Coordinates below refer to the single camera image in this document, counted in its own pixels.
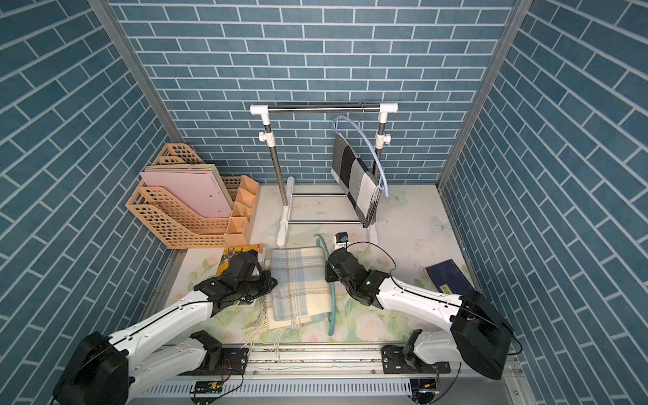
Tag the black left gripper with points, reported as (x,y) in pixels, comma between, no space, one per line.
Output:
(267,286)

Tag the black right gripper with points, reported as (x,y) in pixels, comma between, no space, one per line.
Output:
(330,274)

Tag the green clothes hanger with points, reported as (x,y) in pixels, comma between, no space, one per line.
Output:
(333,313)

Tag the pastel plaid scarf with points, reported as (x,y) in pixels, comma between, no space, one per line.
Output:
(302,296)

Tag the black white checkered scarf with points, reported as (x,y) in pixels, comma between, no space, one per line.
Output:
(356,180)

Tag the light blue clothes hanger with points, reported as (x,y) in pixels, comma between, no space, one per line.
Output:
(383,184)

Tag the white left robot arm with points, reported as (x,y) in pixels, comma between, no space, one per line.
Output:
(115,368)

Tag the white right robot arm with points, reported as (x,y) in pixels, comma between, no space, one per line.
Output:
(471,329)

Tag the orange plastic file organizer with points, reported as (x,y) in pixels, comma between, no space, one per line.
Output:
(178,226)

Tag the dark blue notebook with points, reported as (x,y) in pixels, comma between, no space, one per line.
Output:
(448,278)

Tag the pink pressure file folder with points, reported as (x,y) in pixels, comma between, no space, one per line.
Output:
(201,192)

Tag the white steel clothes rack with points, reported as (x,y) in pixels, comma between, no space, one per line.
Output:
(372,117)

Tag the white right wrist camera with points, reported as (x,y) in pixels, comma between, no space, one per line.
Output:
(341,240)

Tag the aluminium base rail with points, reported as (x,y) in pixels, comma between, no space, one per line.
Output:
(299,371)

